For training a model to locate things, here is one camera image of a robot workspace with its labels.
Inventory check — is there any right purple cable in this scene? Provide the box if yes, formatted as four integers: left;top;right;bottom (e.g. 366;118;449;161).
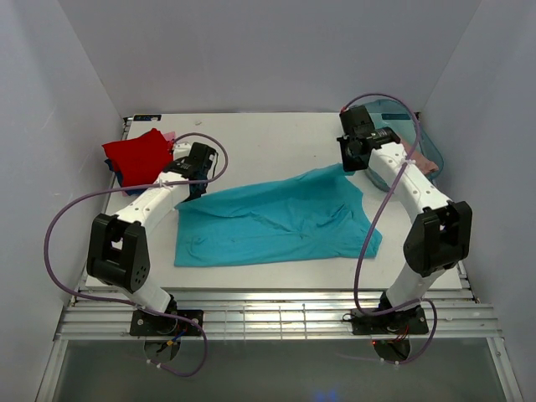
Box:
343;92;439;364

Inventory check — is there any blue label sticker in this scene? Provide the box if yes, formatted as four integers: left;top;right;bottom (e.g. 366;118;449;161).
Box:
132;114;162;121

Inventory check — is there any pink t shirt in bin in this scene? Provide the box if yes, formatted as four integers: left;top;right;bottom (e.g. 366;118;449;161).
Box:
400;139;439;175

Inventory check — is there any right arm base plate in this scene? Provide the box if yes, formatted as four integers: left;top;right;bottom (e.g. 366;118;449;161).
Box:
342;307;429;336

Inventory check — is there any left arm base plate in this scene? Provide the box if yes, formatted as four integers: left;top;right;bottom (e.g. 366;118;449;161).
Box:
129;310;201;338

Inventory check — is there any teal plastic bin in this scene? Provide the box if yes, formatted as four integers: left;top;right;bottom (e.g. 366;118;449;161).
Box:
364;99;444;182

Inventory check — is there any blue folded t shirt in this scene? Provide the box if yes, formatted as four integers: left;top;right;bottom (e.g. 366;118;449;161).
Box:
105;158;144;197

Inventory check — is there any red folded t shirt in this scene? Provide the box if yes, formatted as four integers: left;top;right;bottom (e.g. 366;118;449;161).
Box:
102;128;173;187

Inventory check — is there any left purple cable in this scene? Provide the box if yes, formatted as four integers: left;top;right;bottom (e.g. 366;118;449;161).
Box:
44;132;229;377

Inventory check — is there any pink folded t shirt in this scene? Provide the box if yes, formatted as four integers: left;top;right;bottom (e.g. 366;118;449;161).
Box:
163;131;176;143

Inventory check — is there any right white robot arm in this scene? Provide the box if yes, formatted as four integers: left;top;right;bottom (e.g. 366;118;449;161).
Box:
338;106;472;324

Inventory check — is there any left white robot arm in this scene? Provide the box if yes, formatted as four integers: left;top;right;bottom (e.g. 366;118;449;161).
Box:
86;142;218;314

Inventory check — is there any aluminium rail frame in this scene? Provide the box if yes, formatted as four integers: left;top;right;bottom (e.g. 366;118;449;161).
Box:
55;289;503;341

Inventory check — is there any purple cable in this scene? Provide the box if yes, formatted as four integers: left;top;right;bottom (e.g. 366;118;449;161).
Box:
343;92;439;364
44;132;229;377

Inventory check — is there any teal t shirt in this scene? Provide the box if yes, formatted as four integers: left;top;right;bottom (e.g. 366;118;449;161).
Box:
174;164;382;268

